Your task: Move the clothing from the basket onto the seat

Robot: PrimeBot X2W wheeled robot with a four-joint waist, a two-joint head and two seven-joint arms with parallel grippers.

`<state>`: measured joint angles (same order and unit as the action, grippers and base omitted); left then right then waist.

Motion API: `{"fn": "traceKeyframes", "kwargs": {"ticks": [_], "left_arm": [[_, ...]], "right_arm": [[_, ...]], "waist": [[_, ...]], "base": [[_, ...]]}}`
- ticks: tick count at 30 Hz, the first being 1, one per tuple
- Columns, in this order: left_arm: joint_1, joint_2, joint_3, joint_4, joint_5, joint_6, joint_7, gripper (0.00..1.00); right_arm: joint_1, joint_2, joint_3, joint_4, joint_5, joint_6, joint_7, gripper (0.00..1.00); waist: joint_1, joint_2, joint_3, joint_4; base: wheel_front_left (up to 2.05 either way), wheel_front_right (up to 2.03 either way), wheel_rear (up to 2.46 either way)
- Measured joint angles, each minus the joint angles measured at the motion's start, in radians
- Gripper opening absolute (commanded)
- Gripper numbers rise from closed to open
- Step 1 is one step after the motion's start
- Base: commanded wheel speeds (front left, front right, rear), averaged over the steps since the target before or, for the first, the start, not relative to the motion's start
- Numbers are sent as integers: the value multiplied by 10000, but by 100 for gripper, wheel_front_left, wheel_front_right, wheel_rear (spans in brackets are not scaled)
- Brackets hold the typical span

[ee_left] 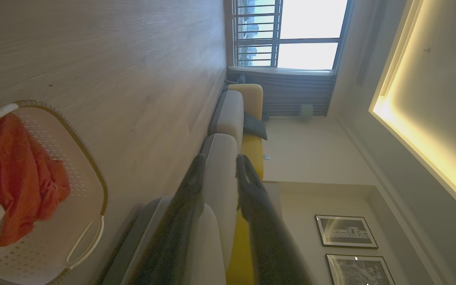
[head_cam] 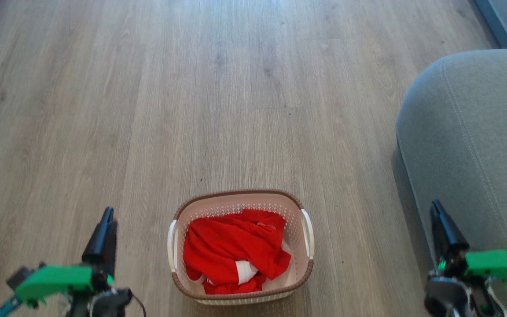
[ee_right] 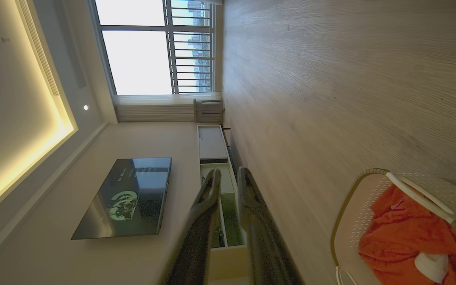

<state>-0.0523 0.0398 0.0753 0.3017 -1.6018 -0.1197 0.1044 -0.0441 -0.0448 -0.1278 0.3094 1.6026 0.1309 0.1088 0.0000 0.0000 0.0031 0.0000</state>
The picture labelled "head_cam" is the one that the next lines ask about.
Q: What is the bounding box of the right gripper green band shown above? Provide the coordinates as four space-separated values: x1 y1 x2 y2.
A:
430 200 507 294

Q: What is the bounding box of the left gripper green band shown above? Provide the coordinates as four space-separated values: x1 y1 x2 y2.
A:
15 208 118 307

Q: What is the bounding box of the red and white garment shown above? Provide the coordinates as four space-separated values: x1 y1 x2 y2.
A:
201 260 268 295
183 209 292 284

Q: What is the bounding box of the grey fabric sofa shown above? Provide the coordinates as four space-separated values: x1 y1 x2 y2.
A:
396 48 507 276

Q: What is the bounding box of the cream laundry basket brown rim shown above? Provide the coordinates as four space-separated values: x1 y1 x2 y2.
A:
167 189 315 306

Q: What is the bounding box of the teal left camera connector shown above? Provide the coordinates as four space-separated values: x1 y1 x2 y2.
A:
0 295 23 317

